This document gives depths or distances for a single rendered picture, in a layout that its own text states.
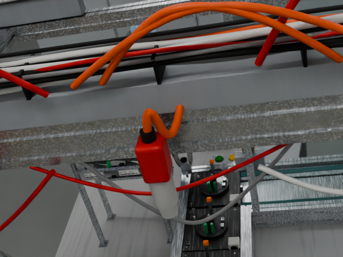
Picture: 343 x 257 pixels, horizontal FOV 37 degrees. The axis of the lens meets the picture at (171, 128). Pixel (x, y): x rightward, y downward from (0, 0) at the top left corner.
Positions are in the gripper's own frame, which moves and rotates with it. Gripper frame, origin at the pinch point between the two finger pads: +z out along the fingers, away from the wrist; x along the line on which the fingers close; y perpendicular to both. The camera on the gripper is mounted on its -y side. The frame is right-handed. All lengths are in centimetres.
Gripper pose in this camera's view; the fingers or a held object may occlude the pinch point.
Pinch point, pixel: (184, 163)
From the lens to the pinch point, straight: 236.9
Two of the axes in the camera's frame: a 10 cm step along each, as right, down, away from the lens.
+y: 1.6, -0.3, 9.9
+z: 2.4, 9.7, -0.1
